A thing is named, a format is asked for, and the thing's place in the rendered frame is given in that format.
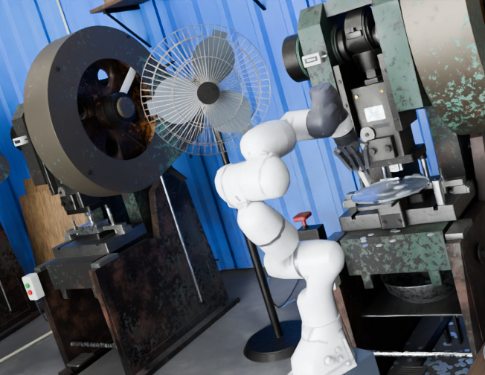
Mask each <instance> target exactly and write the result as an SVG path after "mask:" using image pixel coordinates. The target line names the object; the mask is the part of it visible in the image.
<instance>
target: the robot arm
mask: <svg viewBox="0 0 485 375"><path fill-rule="evenodd" d="M309 96H310V99H311V101H312V105H311V109H304V110H298V111H291V112H287V113H286V114H285V115H284V116H283V117H282V118H281V119H280V120H273V121H267V122H264V123H261V124H259V125H257V126H255V127H254V128H252V129H250V130H249V131H247V133H246V134H244V136H243V137H242V139H241V142H240V148H241V153H242V154H243V156H244V157H245V159H246V160H247V161H241V162H239V163H236V164H232V163H230V164H227V165H225V166H224V167H221V168H220V169H219V170H218V171H217V174H216V178H215V185H216V190H217V192H218V193H219V195H220V196H221V197H222V198H223V199H224V200H225V201H226V202H227V203H228V206H229V207H231V208H237V209H238V216H237V222H238V224H239V226H240V228H241V229H242V231H243V232H244V233H245V235H246V236H247V237H248V239H250V240H251V241H252V242H253V243H255V244H256V245H258V246H259V247H260V248H261V249H262V250H263V251H264V252H265V253H266V254H265V257H264V265H265V268H266V271H267V273H268V274H269V275H271V276H272V277H276V278H283V279H305V280H306V286H307V288H305V289H304V290H302V291H301V293H300V294H299V295H298V300H297V304H298V309H299V312H300V314H301V319H302V338H301V340H300V342H299V344H298V346H297V347H296V349H295V352H294V353H293V355H292V358H291V363H292V371H291V372H290V373H289V374H288V375H342V374H344V373H345V372H347V371H349V370H350V369H352V368H354V367H355V366H357V364H356V355H355V353H354V351H353V349H352V348H351V346H350V344H349V342H348V340H347V336H346V334H345V331H344V328H343V324H342V320H341V315H340V314H339V313H338V309H337V306H336V302H335V296H334V293H333V288H334V282H335V279H336V277H337V276H338V274H339V273H340V272H341V270H342V269H343V268H344V256H345V254H344V250H343V248H342V247H341V246H340V245H339V243H337V242H335V241H332V240H304V241H300V240H299V238H298V230H297V229H296V227H294V226H293V224H291V222H289V221H288V220H287V219H286V218H285V217H284V216H283V215H282V214H281V213H280V212H278V211H277V210H275V209H274V208H273V207H272V206H270V205H268V204H266V203H265V202H264V200H265V199H276V198H278V197H280V196H283V195H286V192H287V190H288V189H289V186H290V183H291V182H290V172H289V170H288V168H287V166H286V163H285V162H283V160H282V159H281V158H282V157H284V156H286V155H287V154H289V153H291V152H292V151H293V149H294V148H295V145H296V141H308V140H315V139H319V138H329V137H333V140H334V142H335V144H336V145H337V146H336V147H335V148H334V150H333V154H334V155H335V156H337V157H338V158H339V159H340V160H341V162H342V163H343V164H344V165H345V167H346V168H347V169H348V170H349V171H355V172H356V173H357V175H358V177H359V178H362V181H363V182H364V185H365V187H368V186H370V183H371V179H370V177H369V175H370V172H369V170H368V169H369V168H370V164H371V163H370V154H369V150H368V146H369V142H366V143H364V142H361V140H360V139H358V137H357V134H356V131H355V130H354V128H353V122H352V120H351V117H350V115H349V113H348V111H347V110H346V109H345V108H344V105H343V101H342V99H341V98H340V96H339V94H338V92H337V90H336V89H335V88H334V87H333V85H332V84H331V83H321V84H318V85H315V86H313V87H312V88H311V89H310V90H309ZM360 146H361V147H362V149H363V154H364V158H363V157H362V154H361V153H360V149H359V147H360ZM344 153H345V154H344ZM359 166H360V168H359Z"/></svg>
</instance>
